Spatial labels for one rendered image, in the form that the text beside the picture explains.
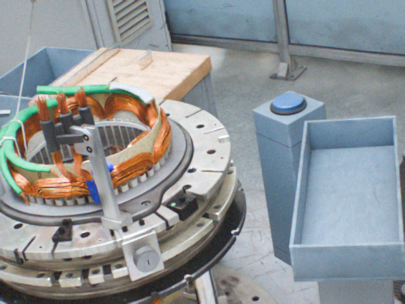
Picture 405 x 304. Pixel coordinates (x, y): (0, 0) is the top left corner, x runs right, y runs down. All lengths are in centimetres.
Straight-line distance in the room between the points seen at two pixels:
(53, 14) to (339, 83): 119
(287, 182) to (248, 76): 250
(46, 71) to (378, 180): 65
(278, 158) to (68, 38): 231
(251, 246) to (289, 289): 12
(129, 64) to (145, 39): 229
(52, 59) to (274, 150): 45
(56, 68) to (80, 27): 190
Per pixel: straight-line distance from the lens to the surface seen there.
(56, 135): 78
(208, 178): 87
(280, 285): 121
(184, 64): 121
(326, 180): 97
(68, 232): 83
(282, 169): 113
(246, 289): 118
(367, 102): 329
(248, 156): 303
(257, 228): 132
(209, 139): 94
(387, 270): 82
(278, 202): 118
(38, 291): 89
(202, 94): 123
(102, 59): 127
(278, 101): 111
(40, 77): 139
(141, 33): 350
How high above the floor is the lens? 156
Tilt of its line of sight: 30 degrees down
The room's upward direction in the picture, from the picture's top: 11 degrees counter-clockwise
